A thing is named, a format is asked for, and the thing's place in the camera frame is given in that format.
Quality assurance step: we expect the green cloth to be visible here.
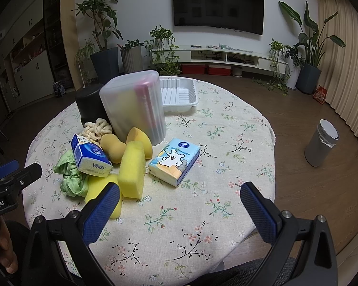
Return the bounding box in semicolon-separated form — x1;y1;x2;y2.
53;150;88;197

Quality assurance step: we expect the yellow sponge block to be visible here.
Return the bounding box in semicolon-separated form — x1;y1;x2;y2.
84;173;123;220

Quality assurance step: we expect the blue Vinda tissue pack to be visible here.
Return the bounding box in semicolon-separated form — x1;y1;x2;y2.
71;134;112;178

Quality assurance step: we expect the yellow rectangular sponge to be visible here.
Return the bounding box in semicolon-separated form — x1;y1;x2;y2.
118;141;145;199

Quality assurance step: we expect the tan gourd makeup sponge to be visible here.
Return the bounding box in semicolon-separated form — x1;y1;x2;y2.
100;134;126;164

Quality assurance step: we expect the cream knotted rope toy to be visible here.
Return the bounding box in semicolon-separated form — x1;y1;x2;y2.
79;117;112;143

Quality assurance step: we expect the orange teardrop makeup sponge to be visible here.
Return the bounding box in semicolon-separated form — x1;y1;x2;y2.
126;127;154;160

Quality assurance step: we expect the light blue cartoon tissue pack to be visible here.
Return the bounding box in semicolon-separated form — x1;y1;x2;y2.
149;138;200;187

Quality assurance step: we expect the translucent plastic container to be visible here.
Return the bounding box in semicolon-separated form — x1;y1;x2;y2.
99;70;166;145

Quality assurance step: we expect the person's hand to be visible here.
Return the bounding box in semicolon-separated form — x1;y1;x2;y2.
0;216;18;274

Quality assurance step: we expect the floral tablecloth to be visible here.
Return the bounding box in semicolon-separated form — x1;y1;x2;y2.
21;76;277;286

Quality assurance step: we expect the grey white trash bin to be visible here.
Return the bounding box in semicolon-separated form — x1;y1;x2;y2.
305;119;340;167

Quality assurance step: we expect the white cabinet shelving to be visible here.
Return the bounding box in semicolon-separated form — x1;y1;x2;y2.
0;0;54;110

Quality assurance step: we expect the red sign on floor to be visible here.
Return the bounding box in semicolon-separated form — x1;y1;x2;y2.
313;85;327;105

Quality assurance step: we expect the large leaf plant dark pot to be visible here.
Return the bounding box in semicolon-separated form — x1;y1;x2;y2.
279;1;346;95

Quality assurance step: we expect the white plastic tray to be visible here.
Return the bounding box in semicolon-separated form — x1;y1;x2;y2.
160;76;198;114

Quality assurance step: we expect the beige curtain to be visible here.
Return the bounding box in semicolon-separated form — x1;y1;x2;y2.
318;0;358;138

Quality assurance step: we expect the plant in ribbed grey pot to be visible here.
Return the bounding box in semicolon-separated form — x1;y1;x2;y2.
117;39;144;74

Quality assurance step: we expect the small plant by console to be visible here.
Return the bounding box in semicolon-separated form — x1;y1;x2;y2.
252;39;305;96

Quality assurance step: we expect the red box right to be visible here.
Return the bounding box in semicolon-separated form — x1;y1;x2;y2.
208;64;232;76

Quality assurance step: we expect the red box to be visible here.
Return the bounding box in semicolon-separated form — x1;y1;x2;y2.
208;64;232;76
182;63;206;74

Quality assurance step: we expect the white TV console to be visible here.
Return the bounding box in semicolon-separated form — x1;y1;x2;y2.
148;45;289;77

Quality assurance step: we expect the red box left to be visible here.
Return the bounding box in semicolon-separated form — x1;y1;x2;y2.
182;63;206;74

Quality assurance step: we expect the tall plant in dark pot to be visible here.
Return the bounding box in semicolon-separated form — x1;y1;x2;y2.
75;0;123;85

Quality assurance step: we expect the trailing green plant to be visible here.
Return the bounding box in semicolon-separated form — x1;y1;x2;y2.
144;25;180;76

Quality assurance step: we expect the wall mounted black television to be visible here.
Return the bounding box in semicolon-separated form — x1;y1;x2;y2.
173;0;264;35

